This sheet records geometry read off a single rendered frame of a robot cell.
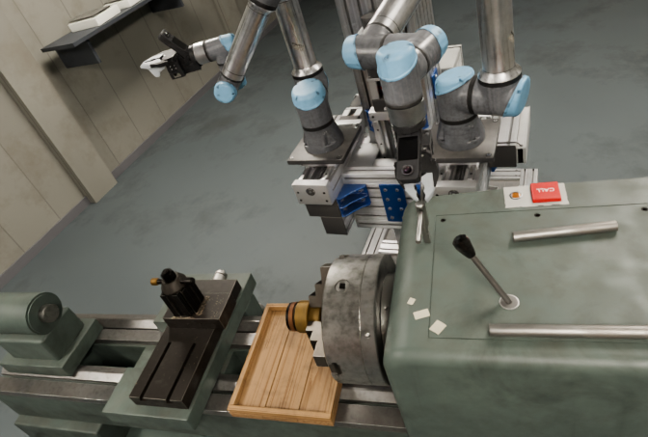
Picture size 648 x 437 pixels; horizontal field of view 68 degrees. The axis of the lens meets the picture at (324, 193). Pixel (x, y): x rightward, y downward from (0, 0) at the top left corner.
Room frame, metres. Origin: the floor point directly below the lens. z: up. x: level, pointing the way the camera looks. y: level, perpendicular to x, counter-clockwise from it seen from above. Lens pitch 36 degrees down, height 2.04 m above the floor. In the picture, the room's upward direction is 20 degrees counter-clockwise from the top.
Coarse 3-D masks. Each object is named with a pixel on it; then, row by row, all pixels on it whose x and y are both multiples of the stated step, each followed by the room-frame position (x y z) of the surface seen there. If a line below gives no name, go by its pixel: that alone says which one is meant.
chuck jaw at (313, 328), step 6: (312, 324) 0.80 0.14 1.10; (318, 324) 0.80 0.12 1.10; (306, 330) 0.79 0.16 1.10; (312, 330) 0.78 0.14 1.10; (318, 330) 0.78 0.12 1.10; (312, 336) 0.76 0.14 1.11; (318, 336) 0.76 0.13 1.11; (312, 342) 0.75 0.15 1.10; (318, 342) 0.74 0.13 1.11; (318, 348) 0.72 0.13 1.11; (318, 354) 0.71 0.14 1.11; (324, 354) 0.70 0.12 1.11; (318, 360) 0.70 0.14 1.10; (324, 360) 0.69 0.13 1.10; (318, 366) 0.70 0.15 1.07; (324, 366) 0.70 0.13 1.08; (330, 366) 0.67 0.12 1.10; (336, 366) 0.67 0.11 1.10
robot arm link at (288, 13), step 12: (288, 0) 1.64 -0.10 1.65; (276, 12) 1.66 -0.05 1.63; (288, 12) 1.63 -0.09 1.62; (300, 12) 1.66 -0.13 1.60; (288, 24) 1.64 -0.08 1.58; (300, 24) 1.64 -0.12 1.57; (288, 36) 1.64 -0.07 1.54; (300, 36) 1.64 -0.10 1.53; (288, 48) 1.66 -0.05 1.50; (300, 48) 1.63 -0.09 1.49; (300, 60) 1.64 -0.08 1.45; (312, 60) 1.65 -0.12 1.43; (300, 72) 1.64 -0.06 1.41; (312, 72) 1.62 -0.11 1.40; (324, 72) 1.71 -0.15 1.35; (324, 84) 1.61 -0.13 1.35
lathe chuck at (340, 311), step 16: (352, 256) 0.87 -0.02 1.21; (368, 256) 0.85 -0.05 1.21; (336, 272) 0.81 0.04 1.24; (352, 272) 0.79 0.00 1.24; (352, 288) 0.75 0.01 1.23; (336, 304) 0.73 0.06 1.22; (352, 304) 0.72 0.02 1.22; (336, 320) 0.71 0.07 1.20; (352, 320) 0.69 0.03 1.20; (336, 336) 0.68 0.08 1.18; (352, 336) 0.67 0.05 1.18; (336, 352) 0.67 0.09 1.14; (352, 352) 0.65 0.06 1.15; (352, 368) 0.64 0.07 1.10; (368, 384) 0.65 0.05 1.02
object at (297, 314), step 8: (288, 304) 0.88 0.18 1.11; (296, 304) 0.88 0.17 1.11; (304, 304) 0.86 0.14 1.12; (288, 312) 0.86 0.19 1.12; (296, 312) 0.84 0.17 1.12; (304, 312) 0.84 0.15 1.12; (312, 312) 0.83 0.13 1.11; (320, 312) 0.86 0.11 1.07; (288, 320) 0.84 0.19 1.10; (296, 320) 0.83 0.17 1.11; (304, 320) 0.82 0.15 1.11; (312, 320) 0.82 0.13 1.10; (320, 320) 0.85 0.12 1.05; (288, 328) 0.84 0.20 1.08; (296, 328) 0.82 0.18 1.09; (304, 328) 0.81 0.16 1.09
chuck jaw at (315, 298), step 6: (342, 258) 0.89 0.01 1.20; (324, 264) 0.90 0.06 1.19; (330, 264) 0.89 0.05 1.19; (324, 270) 0.87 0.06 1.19; (324, 276) 0.87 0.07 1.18; (318, 282) 0.88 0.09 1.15; (324, 282) 0.86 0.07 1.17; (318, 288) 0.86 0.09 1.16; (312, 294) 0.87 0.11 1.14; (318, 294) 0.85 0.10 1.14; (312, 300) 0.85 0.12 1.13; (318, 300) 0.84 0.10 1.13; (312, 306) 0.84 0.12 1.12; (318, 306) 0.84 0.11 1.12
